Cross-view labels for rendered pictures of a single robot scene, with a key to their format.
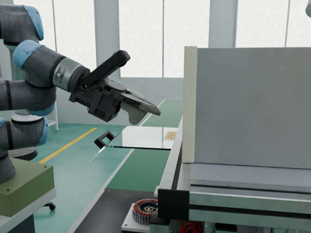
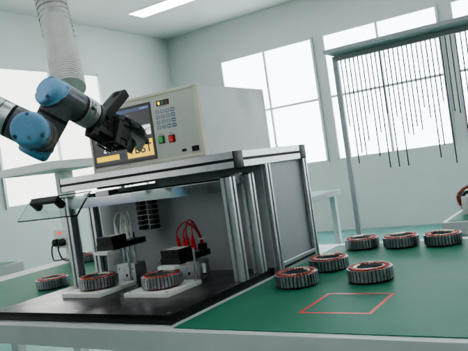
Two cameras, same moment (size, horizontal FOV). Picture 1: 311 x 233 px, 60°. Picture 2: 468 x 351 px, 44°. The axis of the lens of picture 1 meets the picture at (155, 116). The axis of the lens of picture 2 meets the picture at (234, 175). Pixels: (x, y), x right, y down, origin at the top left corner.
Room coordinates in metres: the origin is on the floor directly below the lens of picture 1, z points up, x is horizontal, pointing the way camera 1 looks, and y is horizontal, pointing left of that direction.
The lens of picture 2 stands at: (-0.24, 1.41, 1.07)
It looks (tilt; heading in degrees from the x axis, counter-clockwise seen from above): 1 degrees down; 293
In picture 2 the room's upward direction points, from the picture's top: 8 degrees counter-clockwise
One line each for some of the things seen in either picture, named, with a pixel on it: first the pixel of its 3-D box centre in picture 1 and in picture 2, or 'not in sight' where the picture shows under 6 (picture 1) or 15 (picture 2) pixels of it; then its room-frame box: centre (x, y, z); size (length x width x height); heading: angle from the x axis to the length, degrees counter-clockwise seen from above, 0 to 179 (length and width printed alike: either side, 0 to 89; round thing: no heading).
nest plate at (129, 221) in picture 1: (148, 217); (99, 289); (0.83, 0.02, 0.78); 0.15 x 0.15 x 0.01; 81
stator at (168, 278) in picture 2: not in sight; (161, 279); (0.59, 0.06, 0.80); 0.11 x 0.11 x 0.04
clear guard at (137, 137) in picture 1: (150, 144); (89, 200); (0.82, 0.02, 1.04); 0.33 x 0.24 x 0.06; 81
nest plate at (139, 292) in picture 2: not in sight; (163, 288); (0.59, 0.06, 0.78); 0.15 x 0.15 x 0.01; 81
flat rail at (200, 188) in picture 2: not in sight; (141, 196); (0.69, -0.06, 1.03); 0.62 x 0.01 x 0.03; 171
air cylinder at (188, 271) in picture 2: not in sight; (193, 268); (0.57, -0.08, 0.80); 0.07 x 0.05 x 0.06; 171
